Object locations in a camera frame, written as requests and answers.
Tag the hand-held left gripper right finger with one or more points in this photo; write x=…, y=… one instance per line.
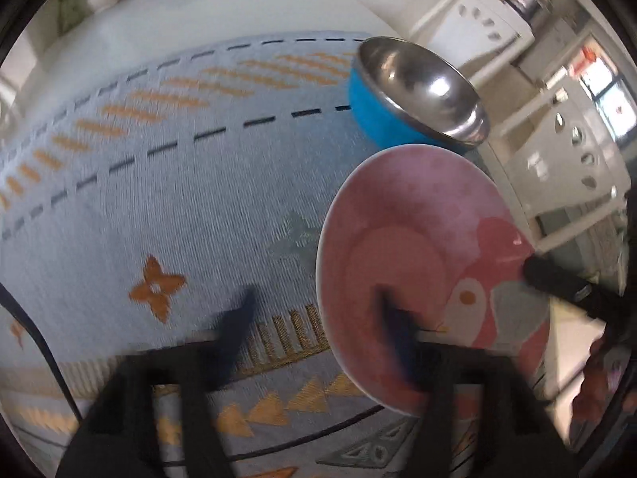
x=400, y=338

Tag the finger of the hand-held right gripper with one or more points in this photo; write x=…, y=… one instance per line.
x=552, y=276

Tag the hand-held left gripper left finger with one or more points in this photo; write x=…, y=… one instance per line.
x=231, y=343

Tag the pink ceramic bowl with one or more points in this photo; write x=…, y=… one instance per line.
x=398, y=229

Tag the blue steel bowl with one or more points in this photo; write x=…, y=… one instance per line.
x=418, y=79

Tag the person's right hand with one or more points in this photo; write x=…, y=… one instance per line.
x=594, y=388

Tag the grey fringed seat cushion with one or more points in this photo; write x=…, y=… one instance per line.
x=567, y=218

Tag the white wooden chair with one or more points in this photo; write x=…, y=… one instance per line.
x=473, y=30
x=557, y=159

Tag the blue patterned table mat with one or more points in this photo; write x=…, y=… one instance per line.
x=174, y=199

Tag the window with red ornament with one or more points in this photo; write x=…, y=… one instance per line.
x=614, y=94

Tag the glass vase with green stems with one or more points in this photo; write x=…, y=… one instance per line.
x=69, y=7

